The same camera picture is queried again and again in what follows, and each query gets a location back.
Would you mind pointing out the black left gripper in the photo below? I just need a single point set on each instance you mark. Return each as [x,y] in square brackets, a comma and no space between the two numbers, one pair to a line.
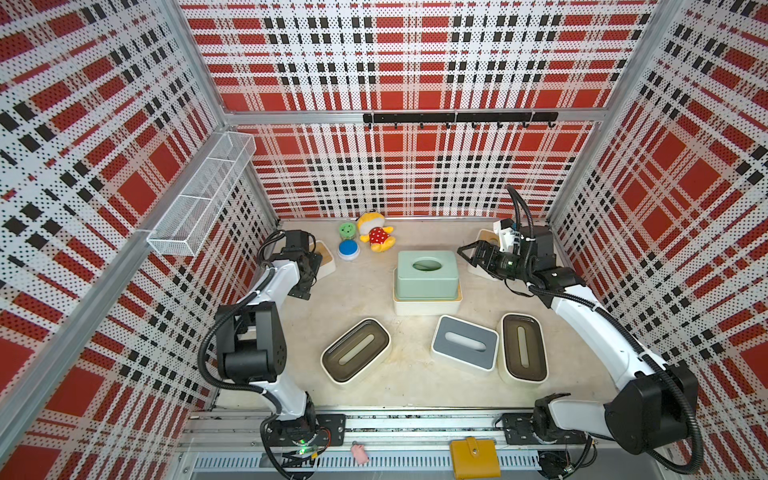
[301,289]

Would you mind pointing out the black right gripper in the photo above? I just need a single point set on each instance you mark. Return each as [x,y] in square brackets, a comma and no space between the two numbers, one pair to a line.
[490,251]

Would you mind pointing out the white bamboo-lid tissue box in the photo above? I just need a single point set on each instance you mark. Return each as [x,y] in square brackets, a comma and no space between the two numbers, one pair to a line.
[427,307]
[327,265]

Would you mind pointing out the mint green square tissue box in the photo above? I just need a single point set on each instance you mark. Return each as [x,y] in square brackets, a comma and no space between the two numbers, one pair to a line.
[426,275]

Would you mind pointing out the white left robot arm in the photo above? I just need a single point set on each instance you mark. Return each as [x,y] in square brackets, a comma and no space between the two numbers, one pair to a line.
[246,349]

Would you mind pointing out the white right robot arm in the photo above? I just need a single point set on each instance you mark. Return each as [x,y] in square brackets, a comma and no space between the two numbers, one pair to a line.
[654,410]

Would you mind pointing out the white bamboo-lid box right corner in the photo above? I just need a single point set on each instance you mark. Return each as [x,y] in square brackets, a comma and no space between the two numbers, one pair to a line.
[492,238]

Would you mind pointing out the blue and white round button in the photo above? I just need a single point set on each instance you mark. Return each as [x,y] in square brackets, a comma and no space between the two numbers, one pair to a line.
[348,250]

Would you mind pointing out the green lid air freshener jar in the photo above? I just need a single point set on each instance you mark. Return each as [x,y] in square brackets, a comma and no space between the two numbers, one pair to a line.
[347,231]

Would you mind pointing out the white box grey lid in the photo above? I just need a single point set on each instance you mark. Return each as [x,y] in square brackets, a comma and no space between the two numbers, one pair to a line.
[465,345]

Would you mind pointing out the cream box dark lid right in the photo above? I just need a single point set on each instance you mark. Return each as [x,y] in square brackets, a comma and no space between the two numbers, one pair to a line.
[522,357]

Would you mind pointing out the cream box dark lid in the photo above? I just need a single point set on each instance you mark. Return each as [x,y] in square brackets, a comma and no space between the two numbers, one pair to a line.
[355,354]
[522,357]

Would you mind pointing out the cream box dark lid left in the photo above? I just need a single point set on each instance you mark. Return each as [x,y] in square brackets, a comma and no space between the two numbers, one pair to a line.
[355,354]

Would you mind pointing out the yellow leather wallet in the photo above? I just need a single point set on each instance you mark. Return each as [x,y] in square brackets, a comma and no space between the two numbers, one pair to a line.
[474,458]

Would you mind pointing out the small pink object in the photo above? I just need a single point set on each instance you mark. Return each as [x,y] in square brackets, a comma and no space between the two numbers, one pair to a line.
[359,454]

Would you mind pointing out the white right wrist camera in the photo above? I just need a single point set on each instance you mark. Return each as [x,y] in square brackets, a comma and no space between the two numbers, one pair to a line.
[509,238]

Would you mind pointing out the white wire mesh shelf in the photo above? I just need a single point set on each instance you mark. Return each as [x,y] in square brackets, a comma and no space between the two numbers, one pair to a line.
[187,223]

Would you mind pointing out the black hook rail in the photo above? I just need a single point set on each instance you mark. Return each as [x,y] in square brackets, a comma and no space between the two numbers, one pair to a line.
[523,118]

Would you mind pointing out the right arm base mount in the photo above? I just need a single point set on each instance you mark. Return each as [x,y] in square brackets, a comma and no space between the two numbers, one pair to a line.
[525,429]

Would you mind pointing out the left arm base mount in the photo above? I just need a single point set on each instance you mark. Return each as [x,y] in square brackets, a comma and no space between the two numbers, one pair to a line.
[322,430]

